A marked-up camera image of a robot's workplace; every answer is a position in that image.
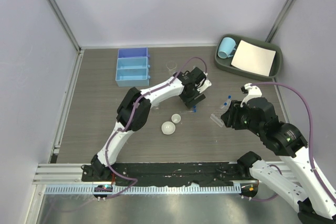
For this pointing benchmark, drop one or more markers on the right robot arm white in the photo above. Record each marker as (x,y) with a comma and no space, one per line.
(307,198)

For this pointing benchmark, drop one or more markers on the clear acrylic test tube rack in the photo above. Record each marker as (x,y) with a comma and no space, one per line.
(216,115)

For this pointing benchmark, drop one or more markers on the small clear glass flask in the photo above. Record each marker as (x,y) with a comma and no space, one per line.
(156,109)

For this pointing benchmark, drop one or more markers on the dark green plastic tray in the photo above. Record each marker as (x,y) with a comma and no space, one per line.
(225,64)

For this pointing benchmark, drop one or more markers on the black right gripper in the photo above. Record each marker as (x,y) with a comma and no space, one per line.
(230,118)

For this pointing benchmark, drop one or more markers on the white slotted cable duct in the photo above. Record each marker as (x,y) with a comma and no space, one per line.
(96,189)

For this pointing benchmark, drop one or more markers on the white ceramic crucible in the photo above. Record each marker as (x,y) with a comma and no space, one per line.
(176,118)

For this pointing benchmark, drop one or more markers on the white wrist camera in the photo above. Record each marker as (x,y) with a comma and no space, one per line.
(205,84)
(251,93)

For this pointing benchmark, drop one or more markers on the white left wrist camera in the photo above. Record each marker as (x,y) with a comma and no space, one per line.
(205,84)

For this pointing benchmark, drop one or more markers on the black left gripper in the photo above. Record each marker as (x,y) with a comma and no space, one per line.
(190,102)

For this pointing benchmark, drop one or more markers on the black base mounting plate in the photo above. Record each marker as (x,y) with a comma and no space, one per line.
(183,174)

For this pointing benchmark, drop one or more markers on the light blue mug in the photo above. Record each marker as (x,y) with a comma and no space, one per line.
(226,48)

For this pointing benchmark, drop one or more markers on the blue three-compartment organizer bin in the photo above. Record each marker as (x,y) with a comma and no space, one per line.
(132,68)

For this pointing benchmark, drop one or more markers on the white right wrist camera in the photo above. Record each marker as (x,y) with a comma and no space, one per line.
(251,93)

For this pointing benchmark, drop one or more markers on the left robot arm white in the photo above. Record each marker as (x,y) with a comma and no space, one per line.
(133,112)

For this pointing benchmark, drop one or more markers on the clear glass beaker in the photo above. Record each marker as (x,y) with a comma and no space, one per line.
(171,67)

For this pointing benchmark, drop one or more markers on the white paper sheet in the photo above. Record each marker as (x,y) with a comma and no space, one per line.
(253,59)

